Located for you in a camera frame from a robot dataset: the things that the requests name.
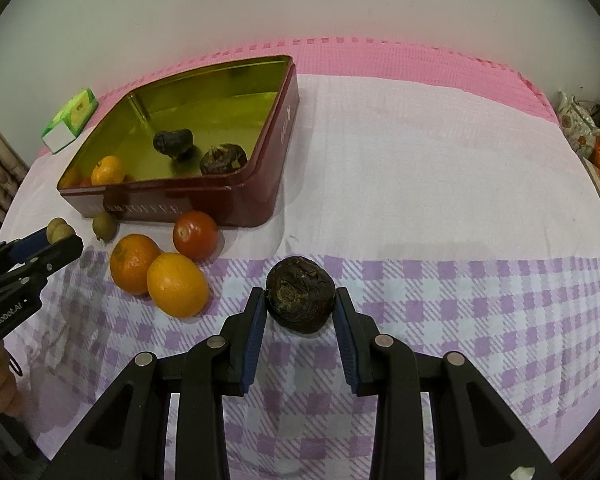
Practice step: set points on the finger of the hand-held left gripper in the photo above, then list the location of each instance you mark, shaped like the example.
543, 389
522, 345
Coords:
55, 257
27, 244

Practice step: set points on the red tomato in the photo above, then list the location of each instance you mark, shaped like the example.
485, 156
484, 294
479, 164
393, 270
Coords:
85, 181
196, 236

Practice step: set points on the small oval orange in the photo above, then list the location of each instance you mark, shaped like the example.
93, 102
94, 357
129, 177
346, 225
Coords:
177, 286

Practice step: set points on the green-brown longan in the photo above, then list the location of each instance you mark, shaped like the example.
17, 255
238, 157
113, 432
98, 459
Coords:
66, 233
103, 226
56, 223

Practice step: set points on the patterned bag at right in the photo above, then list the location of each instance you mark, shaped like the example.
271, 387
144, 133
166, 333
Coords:
577, 120

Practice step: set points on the red tin box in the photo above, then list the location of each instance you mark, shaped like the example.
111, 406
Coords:
240, 200

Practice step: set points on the large orange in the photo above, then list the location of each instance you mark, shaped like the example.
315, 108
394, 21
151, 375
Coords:
108, 171

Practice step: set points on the person's left hand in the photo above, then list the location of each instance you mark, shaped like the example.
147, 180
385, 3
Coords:
0, 390

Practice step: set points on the pink purple checked tablecloth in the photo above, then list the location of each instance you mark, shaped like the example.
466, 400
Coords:
430, 185

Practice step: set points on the green tissue box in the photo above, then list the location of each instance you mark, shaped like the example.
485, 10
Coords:
70, 120

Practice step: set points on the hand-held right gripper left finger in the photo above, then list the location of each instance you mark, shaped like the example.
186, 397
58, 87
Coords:
255, 340

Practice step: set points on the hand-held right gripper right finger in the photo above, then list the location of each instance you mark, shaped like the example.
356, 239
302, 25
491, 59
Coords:
347, 350

